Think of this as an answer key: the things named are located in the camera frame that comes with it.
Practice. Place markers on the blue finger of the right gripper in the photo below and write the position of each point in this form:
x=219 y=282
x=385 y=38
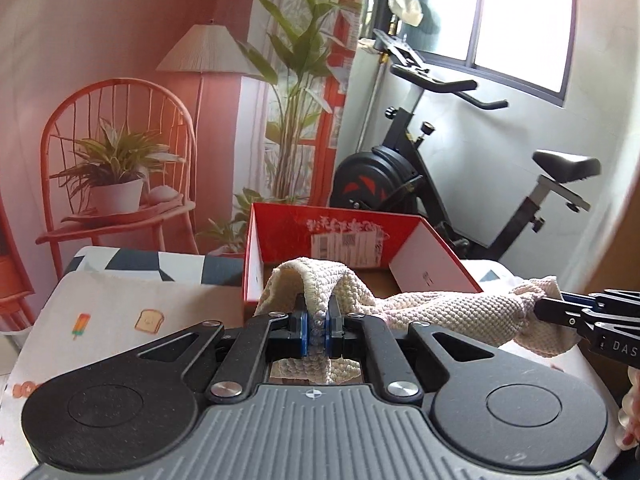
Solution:
x=559 y=312
x=584 y=300

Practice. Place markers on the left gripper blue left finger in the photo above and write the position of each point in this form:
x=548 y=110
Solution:
x=300 y=328

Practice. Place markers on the white cloth on pole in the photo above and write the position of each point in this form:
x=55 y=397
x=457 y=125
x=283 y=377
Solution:
x=407 y=11

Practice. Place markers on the brown wooden door panel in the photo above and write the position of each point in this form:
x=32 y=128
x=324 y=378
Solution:
x=617 y=269

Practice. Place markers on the dark framed window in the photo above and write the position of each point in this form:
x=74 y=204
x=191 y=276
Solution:
x=526 y=45

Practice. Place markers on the person's right hand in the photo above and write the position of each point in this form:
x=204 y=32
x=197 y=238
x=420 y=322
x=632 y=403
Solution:
x=627 y=436

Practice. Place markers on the printed room backdrop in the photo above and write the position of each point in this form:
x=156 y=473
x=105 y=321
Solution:
x=138 y=121

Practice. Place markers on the red strawberry cardboard box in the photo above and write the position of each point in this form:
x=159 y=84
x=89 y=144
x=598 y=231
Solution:
x=391 y=253

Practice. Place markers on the pink knitted cloth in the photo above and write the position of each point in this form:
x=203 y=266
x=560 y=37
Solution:
x=494 y=318

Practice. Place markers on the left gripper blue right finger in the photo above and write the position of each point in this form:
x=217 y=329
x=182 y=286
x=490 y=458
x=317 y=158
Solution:
x=333 y=329

